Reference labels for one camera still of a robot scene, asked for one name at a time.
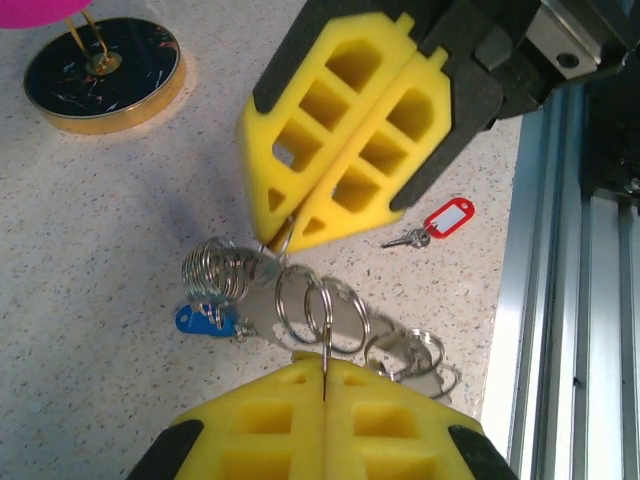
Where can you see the key with red tag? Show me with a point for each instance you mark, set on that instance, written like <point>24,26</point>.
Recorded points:
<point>450,217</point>

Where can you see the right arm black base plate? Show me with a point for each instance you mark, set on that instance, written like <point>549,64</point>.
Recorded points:
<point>610,150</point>

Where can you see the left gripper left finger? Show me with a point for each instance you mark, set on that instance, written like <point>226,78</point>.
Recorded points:
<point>260,425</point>

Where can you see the pink plastic goblet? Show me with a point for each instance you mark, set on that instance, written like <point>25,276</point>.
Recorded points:
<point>35,10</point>

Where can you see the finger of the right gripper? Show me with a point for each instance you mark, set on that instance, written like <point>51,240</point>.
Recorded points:
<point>310,115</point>
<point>380,165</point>

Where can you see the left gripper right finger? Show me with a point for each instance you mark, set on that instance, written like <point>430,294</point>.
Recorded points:
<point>390,430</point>

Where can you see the long aluminium frame rail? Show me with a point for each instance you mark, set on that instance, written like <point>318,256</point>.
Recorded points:
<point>550,300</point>

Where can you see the metal keyring holder with rings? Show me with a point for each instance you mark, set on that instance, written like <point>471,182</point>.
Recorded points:
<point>300,310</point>

